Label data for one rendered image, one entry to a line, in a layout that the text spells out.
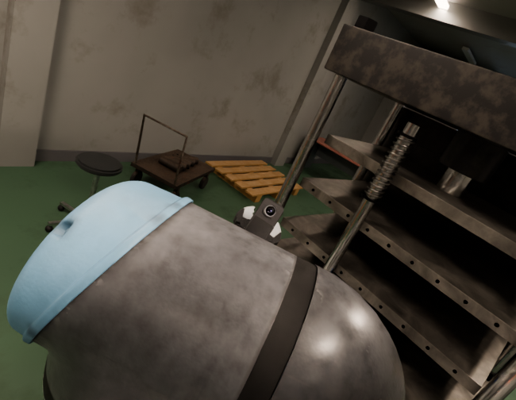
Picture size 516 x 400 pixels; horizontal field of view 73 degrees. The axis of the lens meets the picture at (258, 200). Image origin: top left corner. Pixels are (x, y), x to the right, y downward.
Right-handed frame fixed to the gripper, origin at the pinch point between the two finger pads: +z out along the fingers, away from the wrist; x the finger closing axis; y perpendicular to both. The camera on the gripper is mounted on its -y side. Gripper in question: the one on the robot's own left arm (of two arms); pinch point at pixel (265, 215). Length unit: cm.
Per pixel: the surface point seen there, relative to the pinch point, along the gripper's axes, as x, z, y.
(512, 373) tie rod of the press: 97, 35, 14
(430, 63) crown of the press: 20, 75, -55
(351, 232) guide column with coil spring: 37, 78, 18
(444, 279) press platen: 72, 59, 7
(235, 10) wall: -161, 367, -35
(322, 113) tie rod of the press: -4, 98, -17
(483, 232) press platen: 71, 61, -16
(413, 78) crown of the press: 19, 77, -47
